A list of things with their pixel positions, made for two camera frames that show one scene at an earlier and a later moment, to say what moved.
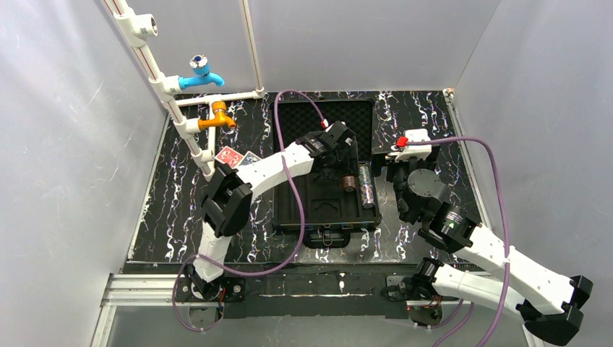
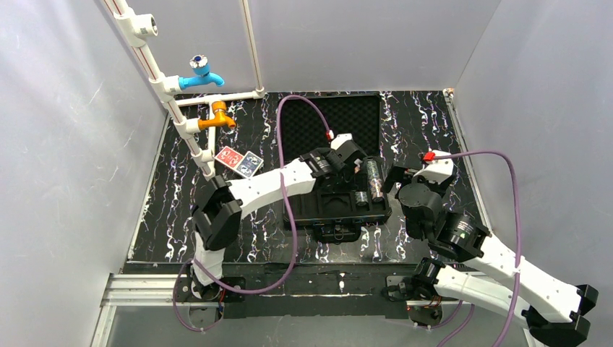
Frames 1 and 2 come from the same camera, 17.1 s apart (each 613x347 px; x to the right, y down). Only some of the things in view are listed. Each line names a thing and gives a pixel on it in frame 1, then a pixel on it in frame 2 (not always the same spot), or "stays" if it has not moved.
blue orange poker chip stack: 367,196 to 376,190
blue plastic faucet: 200,66 stays
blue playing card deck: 249,158 stays
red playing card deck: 229,156 stays
